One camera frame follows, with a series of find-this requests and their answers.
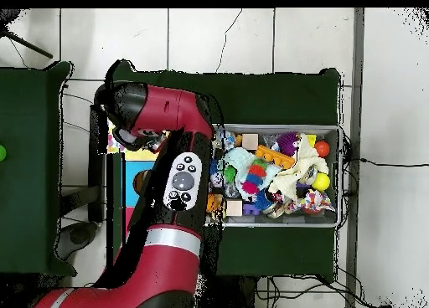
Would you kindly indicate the mint green waffle cloth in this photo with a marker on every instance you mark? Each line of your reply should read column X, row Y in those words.
column 239, row 157

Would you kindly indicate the wooden box with three holes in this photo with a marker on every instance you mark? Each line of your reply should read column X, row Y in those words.
column 134, row 174

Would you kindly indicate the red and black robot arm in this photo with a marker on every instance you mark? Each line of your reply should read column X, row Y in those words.
column 167, row 107

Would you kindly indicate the dark green table cloth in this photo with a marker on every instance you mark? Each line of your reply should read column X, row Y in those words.
column 30, row 120
column 268, row 93

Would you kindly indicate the yellow ball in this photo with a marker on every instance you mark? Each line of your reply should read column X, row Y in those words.
column 321, row 181

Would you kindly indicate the grey rounded base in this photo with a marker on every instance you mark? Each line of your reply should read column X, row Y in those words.
column 77, row 236

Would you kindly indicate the orange plastic building block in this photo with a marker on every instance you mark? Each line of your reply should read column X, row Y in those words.
column 274, row 157

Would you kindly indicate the small orange ball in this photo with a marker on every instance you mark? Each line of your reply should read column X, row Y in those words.
column 322, row 148

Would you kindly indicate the small bright green object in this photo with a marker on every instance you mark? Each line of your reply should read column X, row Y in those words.
column 2, row 153

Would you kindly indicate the small orange basketball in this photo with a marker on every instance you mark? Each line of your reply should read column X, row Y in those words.
column 213, row 202

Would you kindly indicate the purple spiky monster toy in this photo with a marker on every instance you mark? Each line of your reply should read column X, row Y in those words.
column 287, row 143

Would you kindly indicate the small wooden cube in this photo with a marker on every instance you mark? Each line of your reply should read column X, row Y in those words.
column 234, row 207
column 250, row 141

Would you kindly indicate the black tripod leg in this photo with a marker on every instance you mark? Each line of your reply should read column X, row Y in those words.
column 30, row 46

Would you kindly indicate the cream waffle cloth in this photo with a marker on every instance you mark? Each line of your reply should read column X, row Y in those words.
column 301, row 167

